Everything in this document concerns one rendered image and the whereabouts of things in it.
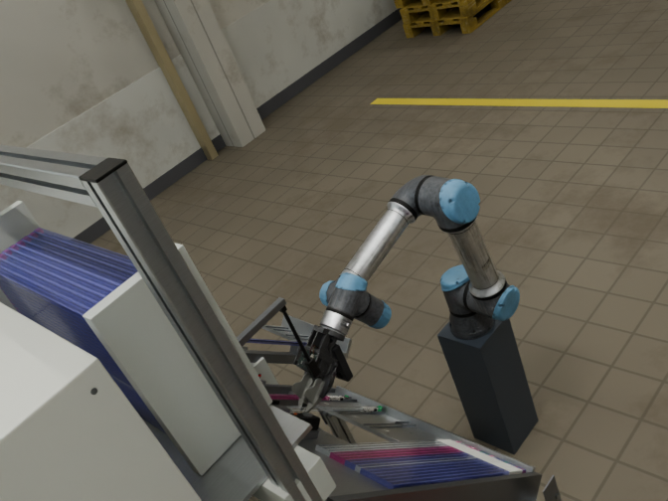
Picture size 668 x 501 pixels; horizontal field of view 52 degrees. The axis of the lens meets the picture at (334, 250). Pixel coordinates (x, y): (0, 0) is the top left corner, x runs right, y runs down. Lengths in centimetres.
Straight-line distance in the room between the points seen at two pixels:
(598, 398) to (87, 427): 226
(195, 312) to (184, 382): 21
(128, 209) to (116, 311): 22
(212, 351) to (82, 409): 16
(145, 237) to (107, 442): 25
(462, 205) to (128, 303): 117
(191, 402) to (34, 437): 29
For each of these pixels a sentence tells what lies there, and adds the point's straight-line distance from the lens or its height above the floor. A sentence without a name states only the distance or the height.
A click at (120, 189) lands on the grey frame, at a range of 75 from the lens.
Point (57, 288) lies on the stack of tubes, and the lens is 118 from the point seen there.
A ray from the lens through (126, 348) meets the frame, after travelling 95.
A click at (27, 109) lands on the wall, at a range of 565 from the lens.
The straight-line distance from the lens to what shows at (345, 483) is 130.
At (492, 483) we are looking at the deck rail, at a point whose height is 88.
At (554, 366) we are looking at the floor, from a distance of 298.
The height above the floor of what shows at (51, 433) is 168.
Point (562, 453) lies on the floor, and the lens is 269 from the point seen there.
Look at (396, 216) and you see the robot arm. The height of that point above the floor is 113.
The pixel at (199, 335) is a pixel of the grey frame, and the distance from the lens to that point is 83.
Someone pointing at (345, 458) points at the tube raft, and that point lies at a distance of 141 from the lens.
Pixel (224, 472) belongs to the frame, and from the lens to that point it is 108.
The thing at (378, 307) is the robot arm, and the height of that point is 104.
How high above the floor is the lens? 211
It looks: 31 degrees down
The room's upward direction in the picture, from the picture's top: 23 degrees counter-clockwise
